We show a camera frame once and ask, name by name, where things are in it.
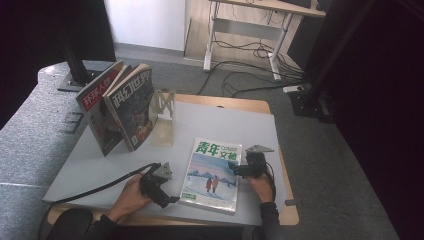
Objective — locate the white-legged wooden desk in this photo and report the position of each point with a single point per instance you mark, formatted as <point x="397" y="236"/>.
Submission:
<point x="248" y="28"/>

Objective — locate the white power strip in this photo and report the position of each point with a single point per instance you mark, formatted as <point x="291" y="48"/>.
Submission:
<point x="293" y="89"/>

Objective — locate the black curtain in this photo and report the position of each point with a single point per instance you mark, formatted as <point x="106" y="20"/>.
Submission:
<point x="383" y="100"/>

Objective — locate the dark blue illustrated magazine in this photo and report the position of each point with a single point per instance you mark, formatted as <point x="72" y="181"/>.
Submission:
<point x="133" y="106"/>

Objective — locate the person's left hand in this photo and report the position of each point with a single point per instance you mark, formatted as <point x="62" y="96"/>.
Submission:
<point x="131" y="198"/>

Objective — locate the black profile stand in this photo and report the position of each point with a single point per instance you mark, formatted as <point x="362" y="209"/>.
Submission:
<point x="311" y="106"/>

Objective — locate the black keyboard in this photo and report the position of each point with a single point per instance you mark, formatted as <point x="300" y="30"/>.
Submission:
<point x="296" y="2"/>

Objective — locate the person's right hand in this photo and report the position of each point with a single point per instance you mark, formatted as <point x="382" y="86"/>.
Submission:
<point x="263" y="190"/>

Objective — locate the black metal stand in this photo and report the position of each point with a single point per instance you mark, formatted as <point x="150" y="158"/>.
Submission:
<point x="75" y="78"/>

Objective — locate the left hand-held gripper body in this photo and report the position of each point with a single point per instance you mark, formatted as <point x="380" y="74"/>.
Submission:
<point x="151" y="186"/>

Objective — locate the portrait cover magazine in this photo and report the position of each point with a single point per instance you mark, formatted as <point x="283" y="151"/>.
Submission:
<point x="95" y="96"/>

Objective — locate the wooden magazine rack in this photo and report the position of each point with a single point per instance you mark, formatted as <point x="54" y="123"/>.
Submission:
<point x="163" y="133"/>

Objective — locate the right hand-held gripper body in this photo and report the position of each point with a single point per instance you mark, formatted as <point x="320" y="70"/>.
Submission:
<point x="256" y="166"/>

